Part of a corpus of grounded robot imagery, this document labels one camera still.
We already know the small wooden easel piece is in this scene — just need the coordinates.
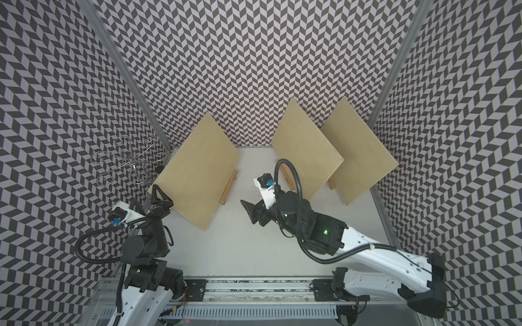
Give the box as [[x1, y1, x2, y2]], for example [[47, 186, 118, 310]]
[[220, 170, 238, 205]]

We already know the plywood board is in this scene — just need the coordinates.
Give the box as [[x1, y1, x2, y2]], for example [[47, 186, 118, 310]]
[[154, 113, 241, 231], [271, 99, 344, 200], [321, 98, 398, 205]]

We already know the wooden easel frame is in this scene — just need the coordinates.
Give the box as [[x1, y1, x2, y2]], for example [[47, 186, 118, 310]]
[[328, 178, 336, 190], [279, 164, 296, 191]]

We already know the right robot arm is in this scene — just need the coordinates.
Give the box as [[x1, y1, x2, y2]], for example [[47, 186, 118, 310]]
[[240, 192, 449, 319]]

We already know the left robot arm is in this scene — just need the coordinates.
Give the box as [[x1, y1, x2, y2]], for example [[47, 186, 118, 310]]
[[109, 185, 185, 325]]

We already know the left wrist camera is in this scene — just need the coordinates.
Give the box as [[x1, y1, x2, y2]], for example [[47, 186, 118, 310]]
[[108, 199, 144, 228]]

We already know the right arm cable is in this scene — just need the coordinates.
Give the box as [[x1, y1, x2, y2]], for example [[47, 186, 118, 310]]
[[274, 158, 459, 311]]

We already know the wire mug tree stand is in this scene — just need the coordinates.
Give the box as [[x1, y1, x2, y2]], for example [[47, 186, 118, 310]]
[[88, 136, 167, 187]]

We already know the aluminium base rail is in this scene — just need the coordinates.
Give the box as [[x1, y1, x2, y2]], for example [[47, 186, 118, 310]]
[[81, 276, 433, 319]]

